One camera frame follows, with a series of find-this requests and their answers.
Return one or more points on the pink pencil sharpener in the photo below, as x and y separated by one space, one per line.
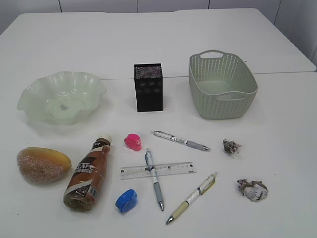
133 142

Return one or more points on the small paper ball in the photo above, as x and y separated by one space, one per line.
231 147

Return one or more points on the blue pencil sharpener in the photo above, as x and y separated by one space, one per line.
127 201

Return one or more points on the brown coffee drink bottle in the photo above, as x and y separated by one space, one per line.
86 183

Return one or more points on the large paper ball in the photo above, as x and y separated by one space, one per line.
253 190

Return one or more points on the sugared bread roll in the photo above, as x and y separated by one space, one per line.
42 165

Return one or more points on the white pen grey grip upper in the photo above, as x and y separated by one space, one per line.
179 140

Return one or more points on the blue white pen middle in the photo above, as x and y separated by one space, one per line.
156 184

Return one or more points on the black mesh pen holder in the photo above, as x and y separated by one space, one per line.
148 81

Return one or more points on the pale green plastic basket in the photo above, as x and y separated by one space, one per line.
221 85

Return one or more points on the white cream pen lower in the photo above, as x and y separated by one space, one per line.
199 191

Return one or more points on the translucent green ruffled plate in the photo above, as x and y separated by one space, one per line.
62 98

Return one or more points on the clear plastic ruler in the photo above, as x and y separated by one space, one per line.
157 170

